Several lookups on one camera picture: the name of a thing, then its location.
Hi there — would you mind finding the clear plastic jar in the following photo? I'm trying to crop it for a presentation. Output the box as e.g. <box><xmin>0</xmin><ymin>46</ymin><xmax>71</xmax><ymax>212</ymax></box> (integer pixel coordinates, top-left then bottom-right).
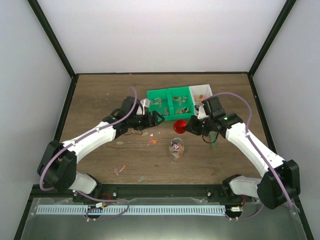
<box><xmin>168</xmin><ymin>137</ymin><xmax>185</xmax><ymax>160</ymax></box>

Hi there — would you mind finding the green double candy bin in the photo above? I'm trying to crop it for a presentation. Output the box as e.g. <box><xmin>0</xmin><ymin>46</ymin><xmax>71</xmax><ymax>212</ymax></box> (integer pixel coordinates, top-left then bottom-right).
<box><xmin>146</xmin><ymin>86</ymin><xmax>195</xmax><ymax>121</ymax></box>

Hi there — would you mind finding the spilled candy near rail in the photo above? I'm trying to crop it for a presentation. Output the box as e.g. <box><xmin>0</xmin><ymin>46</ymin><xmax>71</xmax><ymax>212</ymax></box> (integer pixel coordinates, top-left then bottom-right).
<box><xmin>138</xmin><ymin>176</ymin><xmax>145</xmax><ymax>182</ymax></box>

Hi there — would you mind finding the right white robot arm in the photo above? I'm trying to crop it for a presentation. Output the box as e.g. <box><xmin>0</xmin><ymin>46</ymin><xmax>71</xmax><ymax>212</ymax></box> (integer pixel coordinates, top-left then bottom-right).
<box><xmin>182</xmin><ymin>96</ymin><xmax>301</xmax><ymax>210</ymax></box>

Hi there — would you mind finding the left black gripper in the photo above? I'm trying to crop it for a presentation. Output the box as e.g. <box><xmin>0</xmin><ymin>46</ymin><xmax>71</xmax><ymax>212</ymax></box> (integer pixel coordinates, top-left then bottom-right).
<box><xmin>128</xmin><ymin>111</ymin><xmax>165</xmax><ymax>131</ymax></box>

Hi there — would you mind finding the red jar lid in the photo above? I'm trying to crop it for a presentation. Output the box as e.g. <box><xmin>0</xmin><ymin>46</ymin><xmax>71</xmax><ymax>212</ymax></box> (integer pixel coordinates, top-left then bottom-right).
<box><xmin>173</xmin><ymin>119</ymin><xmax>187</xmax><ymax>134</ymax></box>

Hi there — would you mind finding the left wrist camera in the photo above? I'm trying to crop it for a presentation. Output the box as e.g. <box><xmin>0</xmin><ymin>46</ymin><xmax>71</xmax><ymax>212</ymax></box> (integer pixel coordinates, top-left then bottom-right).
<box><xmin>140</xmin><ymin>98</ymin><xmax>151</xmax><ymax>111</ymax></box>

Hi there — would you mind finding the green slotted scoop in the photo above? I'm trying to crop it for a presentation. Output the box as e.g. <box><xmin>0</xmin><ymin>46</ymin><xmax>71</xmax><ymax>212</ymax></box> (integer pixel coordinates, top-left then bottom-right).
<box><xmin>209</xmin><ymin>131</ymin><xmax>219</xmax><ymax>149</ymax></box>

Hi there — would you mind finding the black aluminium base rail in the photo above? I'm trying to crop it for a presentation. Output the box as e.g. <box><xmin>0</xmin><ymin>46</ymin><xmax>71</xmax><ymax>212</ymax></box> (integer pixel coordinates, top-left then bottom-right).
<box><xmin>30</xmin><ymin>184</ymin><xmax>287</xmax><ymax>209</ymax></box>

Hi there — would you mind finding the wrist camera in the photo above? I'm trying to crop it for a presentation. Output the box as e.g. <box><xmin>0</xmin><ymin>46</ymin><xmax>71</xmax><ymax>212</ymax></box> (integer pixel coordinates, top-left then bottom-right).
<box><xmin>140</xmin><ymin>98</ymin><xmax>151</xmax><ymax>111</ymax></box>
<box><xmin>194</xmin><ymin>104</ymin><xmax>207</xmax><ymax>120</ymax></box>

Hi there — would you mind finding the white candy bin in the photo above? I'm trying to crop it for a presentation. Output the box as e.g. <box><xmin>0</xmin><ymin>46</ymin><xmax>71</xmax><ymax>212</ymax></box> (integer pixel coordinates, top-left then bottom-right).
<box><xmin>188</xmin><ymin>84</ymin><xmax>213</xmax><ymax>111</ymax></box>

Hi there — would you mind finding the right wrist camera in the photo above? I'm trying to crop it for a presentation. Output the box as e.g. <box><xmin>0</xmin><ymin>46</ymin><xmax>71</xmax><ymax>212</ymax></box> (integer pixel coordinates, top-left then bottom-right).
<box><xmin>194</xmin><ymin>104</ymin><xmax>207</xmax><ymax>120</ymax></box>

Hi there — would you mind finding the light blue slotted strip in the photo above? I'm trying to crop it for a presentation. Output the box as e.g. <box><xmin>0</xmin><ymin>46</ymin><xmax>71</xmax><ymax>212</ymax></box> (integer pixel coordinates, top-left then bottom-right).
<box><xmin>36</xmin><ymin>204</ymin><xmax>226</xmax><ymax>217</ymax></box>

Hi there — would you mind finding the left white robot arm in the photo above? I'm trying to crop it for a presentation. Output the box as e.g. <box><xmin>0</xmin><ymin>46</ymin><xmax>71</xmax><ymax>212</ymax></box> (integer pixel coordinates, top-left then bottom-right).
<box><xmin>37</xmin><ymin>96</ymin><xmax>165</xmax><ymax>202</ymax></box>

